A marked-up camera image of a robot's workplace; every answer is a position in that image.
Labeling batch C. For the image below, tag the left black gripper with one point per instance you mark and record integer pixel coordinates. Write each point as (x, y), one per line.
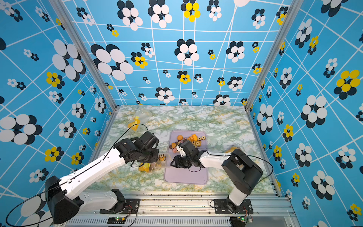
(155, 159)

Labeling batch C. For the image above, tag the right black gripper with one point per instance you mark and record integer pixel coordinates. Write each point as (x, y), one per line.
(177, 162)

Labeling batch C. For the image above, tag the poured cookies pile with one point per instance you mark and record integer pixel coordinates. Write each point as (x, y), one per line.
(198, 141)

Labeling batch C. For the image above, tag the ziploc cookie bag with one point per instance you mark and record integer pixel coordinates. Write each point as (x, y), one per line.
(152, 167)
(232, 149)

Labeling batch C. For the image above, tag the ziploc bag of cookies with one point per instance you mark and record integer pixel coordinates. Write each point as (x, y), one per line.
(141, 116)

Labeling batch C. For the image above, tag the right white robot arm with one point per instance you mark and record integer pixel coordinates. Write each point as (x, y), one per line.
(239, 167)

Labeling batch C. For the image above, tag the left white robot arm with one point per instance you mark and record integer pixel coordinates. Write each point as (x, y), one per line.
(66, 196)

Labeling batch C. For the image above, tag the lilac rectangular tray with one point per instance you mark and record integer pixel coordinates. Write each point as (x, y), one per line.
(193, 175)

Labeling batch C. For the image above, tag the left green circuit board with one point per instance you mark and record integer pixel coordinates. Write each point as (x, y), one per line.
(112, 221)

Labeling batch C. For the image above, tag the green circuit board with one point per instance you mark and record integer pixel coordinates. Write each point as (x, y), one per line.
(238, 221)
(112, 221)

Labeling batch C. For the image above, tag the right green circuit board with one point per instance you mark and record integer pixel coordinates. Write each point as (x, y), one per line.
(238, 221)

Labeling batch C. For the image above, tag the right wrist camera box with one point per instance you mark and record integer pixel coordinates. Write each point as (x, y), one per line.
(186, 148)

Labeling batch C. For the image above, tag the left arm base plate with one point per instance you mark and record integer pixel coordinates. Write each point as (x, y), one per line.
(127, 206)

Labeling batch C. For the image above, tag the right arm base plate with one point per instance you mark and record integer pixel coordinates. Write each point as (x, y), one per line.
(224, 206)

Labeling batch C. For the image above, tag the aluminium front rail frame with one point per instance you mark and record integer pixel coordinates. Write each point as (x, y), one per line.
(177, 209)

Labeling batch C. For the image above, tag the left aluminium corner post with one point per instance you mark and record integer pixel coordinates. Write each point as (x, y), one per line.
(65, 18)

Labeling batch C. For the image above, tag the aluminium corner post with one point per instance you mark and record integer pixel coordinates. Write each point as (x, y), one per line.
(284, 29)
(65, 18)

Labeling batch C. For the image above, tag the right aluminium corner post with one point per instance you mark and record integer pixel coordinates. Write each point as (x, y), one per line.
(284, 29)

